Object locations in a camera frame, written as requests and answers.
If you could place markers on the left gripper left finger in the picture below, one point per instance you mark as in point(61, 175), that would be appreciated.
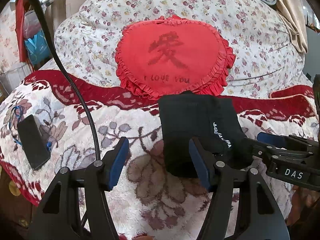
point(75, 206)

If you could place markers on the black pants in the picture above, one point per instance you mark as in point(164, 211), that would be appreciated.
point(213, 121)

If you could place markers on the person's right hand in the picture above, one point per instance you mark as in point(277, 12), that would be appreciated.
point(301, 198)

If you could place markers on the black smartphone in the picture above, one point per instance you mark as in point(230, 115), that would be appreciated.
point(34, 147)

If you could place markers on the red white plush blanket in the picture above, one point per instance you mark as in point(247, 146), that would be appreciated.
point(147, 199)

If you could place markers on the beige curtain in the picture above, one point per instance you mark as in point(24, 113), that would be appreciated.
point(291, 12)

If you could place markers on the blue plastic bag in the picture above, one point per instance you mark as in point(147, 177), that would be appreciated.
point(37, 48)

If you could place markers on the red heart ruffled pillow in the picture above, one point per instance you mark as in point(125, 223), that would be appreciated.
point(173, 55)

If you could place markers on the red hanging bag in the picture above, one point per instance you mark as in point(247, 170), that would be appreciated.
point(20, 9)

